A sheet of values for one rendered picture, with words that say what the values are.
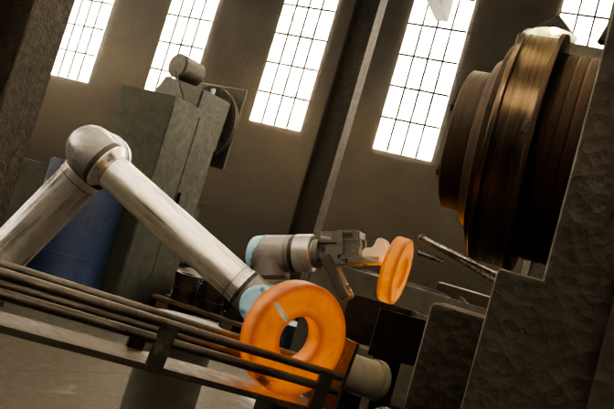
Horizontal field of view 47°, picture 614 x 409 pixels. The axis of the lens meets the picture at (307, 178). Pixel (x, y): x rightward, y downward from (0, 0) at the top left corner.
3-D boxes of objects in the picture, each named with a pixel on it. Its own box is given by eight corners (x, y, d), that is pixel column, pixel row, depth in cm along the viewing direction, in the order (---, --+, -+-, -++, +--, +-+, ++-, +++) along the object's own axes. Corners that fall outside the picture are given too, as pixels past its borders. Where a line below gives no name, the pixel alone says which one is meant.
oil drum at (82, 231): (117, 308, 486) (154, 184, 493) (59, 307, 431) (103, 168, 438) (51, 283, 508) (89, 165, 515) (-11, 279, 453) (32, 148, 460)
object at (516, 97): (512, 277, 156) (565, 78, 159) (492, 265, 112) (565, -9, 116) (483, 269, 158) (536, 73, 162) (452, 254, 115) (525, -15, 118)
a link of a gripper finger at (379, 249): (399, 236, 159) (360, 237, 162) (399, 263, 158) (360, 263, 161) (402, 238, 162) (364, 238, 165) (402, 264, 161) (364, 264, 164)
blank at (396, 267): (418, 246, 169) (405, 241, 170) (407, 234, 155) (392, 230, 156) (398, 307, 167) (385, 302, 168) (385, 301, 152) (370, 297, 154)
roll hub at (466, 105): (472, 220, 151) (506, 97, 154) (453, 202, 126) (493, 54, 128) (448, 214, 154) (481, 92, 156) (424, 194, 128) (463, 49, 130)
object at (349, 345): (332, 419, 96) (360, 344, 98) (329, 418, 96) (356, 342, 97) (303, 400, 103) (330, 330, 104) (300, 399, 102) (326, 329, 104)
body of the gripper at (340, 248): (360, 229, 162) (311, 230, 166) (359, 267, 160) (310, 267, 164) (368, 233, 169) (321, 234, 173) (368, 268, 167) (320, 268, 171)
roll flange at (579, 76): (558, 291, 152) (611, 86, 156) (555, 283, 109) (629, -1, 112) (512, 277, 156) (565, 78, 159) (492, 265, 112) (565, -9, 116)
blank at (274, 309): (287, 421, 95) (274, 412, 98) (364, 341, 101) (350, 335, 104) (228, 340, 89) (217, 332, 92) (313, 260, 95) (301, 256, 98)
